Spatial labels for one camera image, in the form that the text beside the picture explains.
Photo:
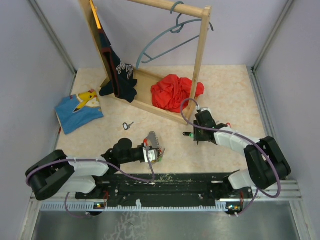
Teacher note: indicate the navy blue shirt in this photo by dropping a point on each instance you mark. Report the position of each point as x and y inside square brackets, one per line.
[121, 75]

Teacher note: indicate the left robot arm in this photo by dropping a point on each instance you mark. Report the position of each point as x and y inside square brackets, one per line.
[58, 173]

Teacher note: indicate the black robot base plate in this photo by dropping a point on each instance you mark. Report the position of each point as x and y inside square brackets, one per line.
[167, 190]

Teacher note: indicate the grey key organiser plate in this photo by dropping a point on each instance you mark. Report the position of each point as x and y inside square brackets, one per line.
[153, 141]

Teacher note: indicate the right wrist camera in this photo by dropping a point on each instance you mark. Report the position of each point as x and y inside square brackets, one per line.
[202, 109]

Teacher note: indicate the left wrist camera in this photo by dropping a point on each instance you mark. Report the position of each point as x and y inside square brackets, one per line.
[150, 155]

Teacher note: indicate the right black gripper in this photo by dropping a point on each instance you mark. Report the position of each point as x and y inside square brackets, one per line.
[197, 137]

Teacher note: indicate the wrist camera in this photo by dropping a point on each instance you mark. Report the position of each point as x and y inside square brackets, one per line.
[150, 155]
[202, 109]

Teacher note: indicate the wooden clothes rack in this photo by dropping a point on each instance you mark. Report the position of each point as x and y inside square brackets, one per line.
[146, 79]

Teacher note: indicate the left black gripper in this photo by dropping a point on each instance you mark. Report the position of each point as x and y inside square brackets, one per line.
[141, 146]

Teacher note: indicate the red crumpled cloth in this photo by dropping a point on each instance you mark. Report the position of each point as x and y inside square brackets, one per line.
[169, 93]

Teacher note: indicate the blue Pikachu shirt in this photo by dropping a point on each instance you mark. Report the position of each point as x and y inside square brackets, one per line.
[77, 110]

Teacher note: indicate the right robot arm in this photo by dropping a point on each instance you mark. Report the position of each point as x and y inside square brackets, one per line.
[263, 155]

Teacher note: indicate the key with grey tag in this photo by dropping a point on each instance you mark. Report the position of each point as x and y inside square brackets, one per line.
[127, 126]

